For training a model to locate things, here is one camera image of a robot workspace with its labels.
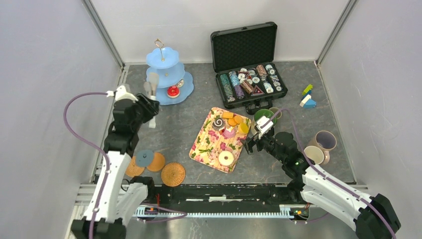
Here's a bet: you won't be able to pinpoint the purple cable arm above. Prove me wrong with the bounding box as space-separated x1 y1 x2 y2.
63 92 188 239
263 108 396 239

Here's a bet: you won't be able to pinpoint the woven rattan coaster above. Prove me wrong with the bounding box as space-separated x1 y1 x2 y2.
161 162 186 187

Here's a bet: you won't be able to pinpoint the yellow mug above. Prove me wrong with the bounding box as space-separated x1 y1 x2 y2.
304 145 325 165

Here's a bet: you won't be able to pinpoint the small beige cup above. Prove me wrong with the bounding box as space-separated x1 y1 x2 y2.
269 107 282 119

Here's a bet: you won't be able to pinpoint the silver serving tongs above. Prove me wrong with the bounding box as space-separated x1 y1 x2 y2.
144 72 159 114

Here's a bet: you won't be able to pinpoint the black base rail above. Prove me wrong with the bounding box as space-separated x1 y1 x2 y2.
144 183 306 206

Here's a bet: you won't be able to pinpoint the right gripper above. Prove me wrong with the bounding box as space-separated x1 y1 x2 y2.
239 129 285 164

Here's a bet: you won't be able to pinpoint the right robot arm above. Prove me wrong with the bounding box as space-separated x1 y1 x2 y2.
242 116 401 239

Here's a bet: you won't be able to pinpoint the round orange biscuit lower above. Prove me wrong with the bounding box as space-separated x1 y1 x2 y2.
227 118 237 127

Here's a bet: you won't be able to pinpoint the beige mug purple inside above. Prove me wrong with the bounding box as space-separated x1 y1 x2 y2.
308 130 337 165

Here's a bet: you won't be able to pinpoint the chocolate swirl cake roll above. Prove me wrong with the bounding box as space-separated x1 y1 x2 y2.
212 118 225 131

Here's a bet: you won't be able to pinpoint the red glazed donut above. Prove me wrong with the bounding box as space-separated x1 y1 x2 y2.
167 85 180 98

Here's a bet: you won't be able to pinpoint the black poker chip case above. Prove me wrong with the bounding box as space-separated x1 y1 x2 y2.
210 21 288 115

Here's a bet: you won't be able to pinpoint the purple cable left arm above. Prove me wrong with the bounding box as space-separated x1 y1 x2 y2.
63 92 188 239

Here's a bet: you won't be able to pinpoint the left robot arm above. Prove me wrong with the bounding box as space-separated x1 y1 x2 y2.
63 84 159 239

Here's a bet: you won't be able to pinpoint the chocolate sprinkled donut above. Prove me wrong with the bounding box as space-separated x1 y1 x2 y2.
175 79 184 88

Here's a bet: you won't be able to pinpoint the blue smiley coaster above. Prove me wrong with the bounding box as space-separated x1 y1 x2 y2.
135 149 154 167

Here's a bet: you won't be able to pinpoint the blue three-tier cake stand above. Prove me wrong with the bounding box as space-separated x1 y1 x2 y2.
146 38 194 106

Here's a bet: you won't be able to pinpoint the white glazed donut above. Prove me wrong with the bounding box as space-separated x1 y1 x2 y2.
218 150 234 166

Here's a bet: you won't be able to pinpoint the colourful toy block stack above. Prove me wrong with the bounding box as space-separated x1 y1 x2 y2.
300 84 317 109

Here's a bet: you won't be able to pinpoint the square yellow biscuit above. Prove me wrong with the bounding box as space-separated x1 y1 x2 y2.
221 112 234 119

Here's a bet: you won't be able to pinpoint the cork coaster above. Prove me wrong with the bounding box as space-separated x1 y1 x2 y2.
146 152 166 172

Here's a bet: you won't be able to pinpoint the floral rectangular tray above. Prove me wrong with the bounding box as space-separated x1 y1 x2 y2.
189 107 252 173

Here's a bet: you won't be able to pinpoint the green-inside floral mug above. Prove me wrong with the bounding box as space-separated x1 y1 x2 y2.
250 109 277 135

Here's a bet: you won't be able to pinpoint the round orange biscuit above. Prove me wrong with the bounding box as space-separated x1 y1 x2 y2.
233 115 244 124
227 118 237 127

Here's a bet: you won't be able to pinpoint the pink cupcake with topping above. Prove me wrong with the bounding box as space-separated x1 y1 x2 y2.
222 127 236 138

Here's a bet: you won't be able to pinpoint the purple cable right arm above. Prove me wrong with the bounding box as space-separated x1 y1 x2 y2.
263 108 396 239

